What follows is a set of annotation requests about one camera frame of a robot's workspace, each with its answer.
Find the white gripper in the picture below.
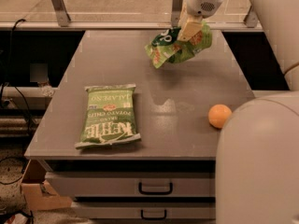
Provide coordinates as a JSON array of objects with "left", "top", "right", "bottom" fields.
[{"left": 178, "top": 0, "right": 223, "bottom": 42}]

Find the green rice chip bag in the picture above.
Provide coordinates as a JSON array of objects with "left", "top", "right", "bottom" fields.
[{"left": 145, "top": 21, "right": 212, "bottom": 68}]

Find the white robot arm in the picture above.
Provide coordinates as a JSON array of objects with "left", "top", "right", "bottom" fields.
[{"left": 215, "top": 0, "right": 299, "bottom": 224}]

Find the green jalapeno chip bag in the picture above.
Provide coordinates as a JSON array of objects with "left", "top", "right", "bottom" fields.
[{"left": 75, "top": 84, "right": 141, "bottom": 149}]

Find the orange ball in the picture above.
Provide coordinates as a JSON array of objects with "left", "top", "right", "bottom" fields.
[{"left": 208, "top": 105, "right": 232, "bottom": 129}]

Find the upper grey drawer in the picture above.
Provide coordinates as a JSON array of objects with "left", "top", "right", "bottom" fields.
[{"left": 46, "top": 172, "right": 215, "bottom": 197}]

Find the grey drawer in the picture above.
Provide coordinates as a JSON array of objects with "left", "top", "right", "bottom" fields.
[
  {"left": 46, "top": 172, "right": 215, "bottom": 197},
  {"left": 71, "top": 202, "right": 216, "bottom": 220}
]

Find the lower grey drawer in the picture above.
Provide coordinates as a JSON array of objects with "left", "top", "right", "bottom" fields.
[{"left": 71, "top": 202, "right": 216, "bottom": 220}]

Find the cardboard box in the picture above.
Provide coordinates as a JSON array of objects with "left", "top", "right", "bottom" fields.
[{"left": 21, "top": 161, "right": 72, "bottom": 211}]

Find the middle metal bracket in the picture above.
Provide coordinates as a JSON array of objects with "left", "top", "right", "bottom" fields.
[{"left": 171, "top": 0, "right": 183, "bottom": 26}]

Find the metal bracket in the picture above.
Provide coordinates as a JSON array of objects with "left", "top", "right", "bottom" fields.
[
  {"left": 50, "top": 0, "right": 71, "bottom": 27},
  {"left": 244, "top": 7, "right": 258, "bottom": 28},
  {"left": 171, "top": 0, "right": 183, "bottom": 26}
]

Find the right metal bracket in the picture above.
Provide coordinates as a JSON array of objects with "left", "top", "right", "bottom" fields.
[{"left": 244, "top": 7, "right": 258, "bottom": 28}]

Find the left metal bracket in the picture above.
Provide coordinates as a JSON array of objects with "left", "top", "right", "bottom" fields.
[{"left": 50, "top": 0, "right": 71, "bottom": 27}]

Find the black cable left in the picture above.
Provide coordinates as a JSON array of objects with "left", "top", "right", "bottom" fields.
[{"left": 0, "top": 18, "right": 37, "bottom": 185}]

